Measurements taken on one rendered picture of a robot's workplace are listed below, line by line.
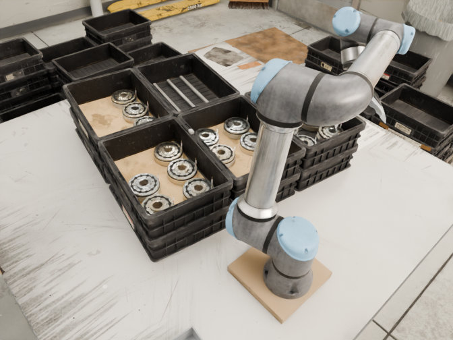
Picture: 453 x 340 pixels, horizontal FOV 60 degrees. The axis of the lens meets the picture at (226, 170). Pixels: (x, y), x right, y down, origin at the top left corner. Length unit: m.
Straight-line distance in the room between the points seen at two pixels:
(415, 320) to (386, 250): 0.81
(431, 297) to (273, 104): 1.65
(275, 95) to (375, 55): 0.29
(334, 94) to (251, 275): 0.64
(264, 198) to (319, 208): 0.49
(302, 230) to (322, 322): 0.30
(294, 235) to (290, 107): 0.36
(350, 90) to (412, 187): 0.90
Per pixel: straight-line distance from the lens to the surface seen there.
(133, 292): 1.26
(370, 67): 1.00
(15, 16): 4.50
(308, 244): 1.07
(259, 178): 1.01
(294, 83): 0.87
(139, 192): 1.29
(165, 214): 1.13
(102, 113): 1.69
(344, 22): 1.21
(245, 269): 1.26
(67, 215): 1.49
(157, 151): 1.42
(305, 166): 1.44
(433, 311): 2.29
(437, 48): 3.43
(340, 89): 0.87
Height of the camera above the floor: 1.79
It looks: 44 degrees down
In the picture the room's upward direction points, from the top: 4 degrees clockwise
